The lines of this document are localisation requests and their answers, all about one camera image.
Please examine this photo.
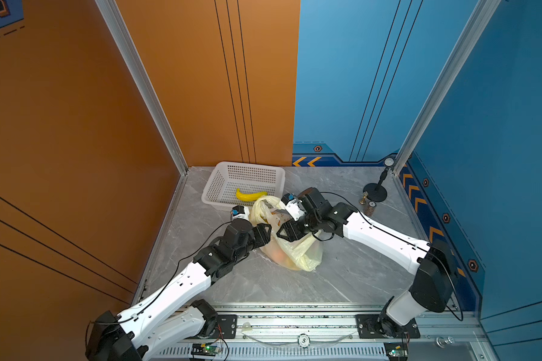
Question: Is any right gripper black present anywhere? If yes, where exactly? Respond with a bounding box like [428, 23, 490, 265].
[274, 211, 322, 242]

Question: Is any yellowish translucent plastic bag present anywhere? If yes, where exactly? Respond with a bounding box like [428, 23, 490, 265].
[249, 196, 323, 272]

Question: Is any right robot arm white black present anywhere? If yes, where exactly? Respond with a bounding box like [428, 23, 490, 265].
[277, 187, 461, 338]

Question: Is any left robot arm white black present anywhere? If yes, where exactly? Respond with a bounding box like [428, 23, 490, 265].
[85, 218, 272, 360]

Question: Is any yellow banana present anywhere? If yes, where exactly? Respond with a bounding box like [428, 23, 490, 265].
[236, 188, 268, 202]

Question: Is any white perforated plastic basket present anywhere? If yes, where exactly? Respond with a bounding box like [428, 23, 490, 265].
[201, 162, 285, 211]

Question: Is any brown patterned cylinder can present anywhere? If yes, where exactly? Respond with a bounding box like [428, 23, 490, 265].
[364, 201, 377, 218]

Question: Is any black round-base lamp stand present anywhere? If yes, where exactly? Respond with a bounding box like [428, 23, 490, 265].
[363, 156, 395, 202]

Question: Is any left green circuit board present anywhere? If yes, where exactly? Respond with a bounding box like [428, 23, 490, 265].
[190, 344, 223, 360]

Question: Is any right circuit board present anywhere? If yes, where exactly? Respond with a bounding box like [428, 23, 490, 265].
[384, 343, 409, 361]

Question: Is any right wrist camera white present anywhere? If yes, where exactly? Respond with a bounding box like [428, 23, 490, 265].
[281, 193, 306, 221]

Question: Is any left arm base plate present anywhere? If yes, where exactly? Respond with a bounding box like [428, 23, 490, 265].
[187, 314, 238, 340]

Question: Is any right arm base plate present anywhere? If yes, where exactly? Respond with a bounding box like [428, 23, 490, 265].
[355, 314, 421, 339]

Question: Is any left aluminium corner post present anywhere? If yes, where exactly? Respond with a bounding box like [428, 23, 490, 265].
[95, 0, 189, 176]

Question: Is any aluminium corner post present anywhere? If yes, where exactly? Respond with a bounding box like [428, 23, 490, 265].
[392, 0, 501, 176]
[95, 0, 189, 176]

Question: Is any right aluminium corner post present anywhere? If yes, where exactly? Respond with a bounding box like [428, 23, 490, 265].
[392, 0, 501, 176]

